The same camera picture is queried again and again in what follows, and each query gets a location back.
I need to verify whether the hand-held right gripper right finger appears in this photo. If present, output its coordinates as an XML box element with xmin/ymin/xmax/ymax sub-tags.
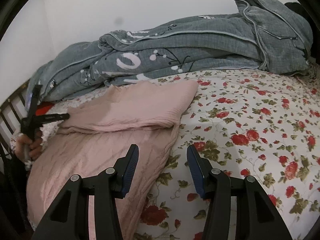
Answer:
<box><xmin>186</xmin><ymin>145</ymin><xmax>293</xmax><ymax>240</ymax></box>

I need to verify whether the red cloth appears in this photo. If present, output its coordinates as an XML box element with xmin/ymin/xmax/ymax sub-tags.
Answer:
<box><xmin>37</xmin><ymin>106</ymin><xmax>55</xmax><ymax>116</ymax></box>

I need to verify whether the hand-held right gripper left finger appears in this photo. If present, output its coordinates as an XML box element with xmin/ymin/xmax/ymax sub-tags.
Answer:
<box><xmin>31</xmin><ymin>144</ymin><xmax>139</xmax><ymax>240</ymax></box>

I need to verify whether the person's left hand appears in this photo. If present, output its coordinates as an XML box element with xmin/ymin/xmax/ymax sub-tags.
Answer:
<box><xmin>15</xmin><ymin>133</ymin><xmax>45</xmax><ymax>161</ymax></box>

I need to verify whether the pink knit garment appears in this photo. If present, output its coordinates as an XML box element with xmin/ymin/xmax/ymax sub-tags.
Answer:
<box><xmin>26</xmin><ymin>80</ymin><xmax>199</xmax><ymax>240</ymax></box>

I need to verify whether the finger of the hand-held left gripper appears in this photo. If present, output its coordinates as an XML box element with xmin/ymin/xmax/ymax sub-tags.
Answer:
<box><xmin>37</xmin><ymin>113</ymin><xmax>71</xmax><ymax>125</ymax></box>
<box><xmin>27</xmin><ymin>84</ymin><xmax>42</xmax><ymax>120</ymax></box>

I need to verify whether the grey printed quilt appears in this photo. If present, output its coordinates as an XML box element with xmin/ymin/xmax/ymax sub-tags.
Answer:
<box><xmin>30</xmin><ymin>0</ymin><xmax>314</xmax><ymax>102</ymax></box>

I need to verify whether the floral bed sheet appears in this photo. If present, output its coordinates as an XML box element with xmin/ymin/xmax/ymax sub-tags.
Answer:
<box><xmin>40</xmin><ymin>62</ymin><xmax>320</xmax><ymax>240</ymax></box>

